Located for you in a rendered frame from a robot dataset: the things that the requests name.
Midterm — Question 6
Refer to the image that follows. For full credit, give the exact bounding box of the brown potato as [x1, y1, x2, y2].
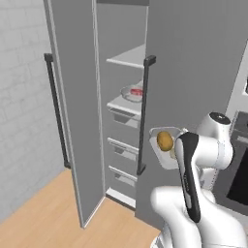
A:
[156, 130, 174, 152]

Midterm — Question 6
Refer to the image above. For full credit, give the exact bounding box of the black oven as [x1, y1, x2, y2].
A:
[212, 110, 248, 215]

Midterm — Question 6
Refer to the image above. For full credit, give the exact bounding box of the grey freezer door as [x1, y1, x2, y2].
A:
[43, 0, 107, 230]

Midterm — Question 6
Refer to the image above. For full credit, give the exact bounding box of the grey freezer drawer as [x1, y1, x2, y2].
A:
[108, 108, 141, 131]
[108, 165, 139, 188]
[107, 137, 140, 162]

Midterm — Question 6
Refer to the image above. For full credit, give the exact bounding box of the red steak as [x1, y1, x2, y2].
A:
[130, 88, 144, 97]

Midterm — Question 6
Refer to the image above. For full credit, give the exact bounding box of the clear vegetable container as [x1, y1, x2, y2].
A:
[148, 126, 189, 170]

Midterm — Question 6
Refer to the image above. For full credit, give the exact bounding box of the grey fridge door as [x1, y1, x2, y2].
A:
[134, 0, 248, 231]

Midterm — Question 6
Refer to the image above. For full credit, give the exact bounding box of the white cupboard panel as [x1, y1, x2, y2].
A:
[224, 41, 248, 121]

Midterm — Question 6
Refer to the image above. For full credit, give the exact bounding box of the black fridge door handle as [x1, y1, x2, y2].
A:
[136, 54, 158, 176]

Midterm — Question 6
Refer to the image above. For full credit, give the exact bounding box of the clear meat container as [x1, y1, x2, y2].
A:
[120, 83, 144, 103]

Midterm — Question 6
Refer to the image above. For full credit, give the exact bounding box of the pale garlic bulb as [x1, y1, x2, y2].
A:
[169, 146, 178, 160]

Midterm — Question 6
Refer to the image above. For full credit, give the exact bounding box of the grey freezer cabinet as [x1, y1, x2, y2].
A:
[95, 0, 150, 210]

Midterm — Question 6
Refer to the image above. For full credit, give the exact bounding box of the white freezer rack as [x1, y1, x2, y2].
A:
[106, 43, 147, 70]
[106, 92, 143, 117]

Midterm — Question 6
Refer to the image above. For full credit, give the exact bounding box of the black freezer door handle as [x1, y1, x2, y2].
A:
[44, 52, 72, 170]

